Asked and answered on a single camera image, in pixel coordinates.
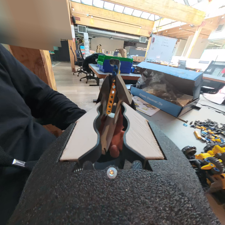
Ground neighbouring desk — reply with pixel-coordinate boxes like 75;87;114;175
88;64;141;86

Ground grey desk with wooden edge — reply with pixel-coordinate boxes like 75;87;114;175
126;84;225;225

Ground person's left hand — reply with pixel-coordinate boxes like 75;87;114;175
98;111;125;158

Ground person's left forearm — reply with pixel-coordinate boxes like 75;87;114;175
0;44;87;131

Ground black cable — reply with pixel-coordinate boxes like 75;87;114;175
200;102;225;113

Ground yellow perforated beam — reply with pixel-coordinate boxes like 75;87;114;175
106;59;122;115

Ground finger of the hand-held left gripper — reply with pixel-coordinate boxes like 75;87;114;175
97;74;113;118
102;74;136;154

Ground blue and green storage bins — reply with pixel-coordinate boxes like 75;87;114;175
97;55;133;73

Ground yellow toy block vehicle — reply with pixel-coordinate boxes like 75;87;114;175
182;143;225;194

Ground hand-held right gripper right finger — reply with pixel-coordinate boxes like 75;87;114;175
122;102;165;161

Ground instruction booklet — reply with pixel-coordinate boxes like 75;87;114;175
132;96;160;117

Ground pile of small dark pieces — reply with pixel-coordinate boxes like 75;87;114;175
183;119;225;143

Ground clear plastic bags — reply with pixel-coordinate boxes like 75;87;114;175
136;69;194;107

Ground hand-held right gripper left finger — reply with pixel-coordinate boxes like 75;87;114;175
59;102;102;162

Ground whiteboard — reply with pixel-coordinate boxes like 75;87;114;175
145;34;178;64

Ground blue cardboard box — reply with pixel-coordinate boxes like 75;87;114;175
130;62;204;118

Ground person's torso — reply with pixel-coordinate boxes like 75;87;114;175
0;105;58;225

